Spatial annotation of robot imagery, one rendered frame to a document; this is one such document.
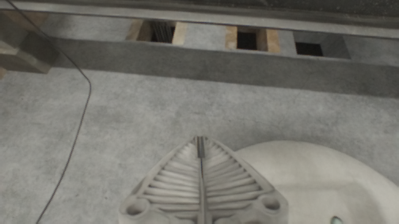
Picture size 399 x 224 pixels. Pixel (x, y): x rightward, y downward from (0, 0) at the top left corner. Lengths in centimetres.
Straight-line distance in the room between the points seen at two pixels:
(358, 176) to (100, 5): 82
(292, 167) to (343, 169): 12
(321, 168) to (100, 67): 107
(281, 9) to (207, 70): 48
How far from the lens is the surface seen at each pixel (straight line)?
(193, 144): 17
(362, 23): 69
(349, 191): 54
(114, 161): 83
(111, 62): 107
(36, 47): 122
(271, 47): 110
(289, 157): 44
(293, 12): 60
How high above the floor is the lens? 73
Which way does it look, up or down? 66 degrees down
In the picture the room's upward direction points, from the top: straight up
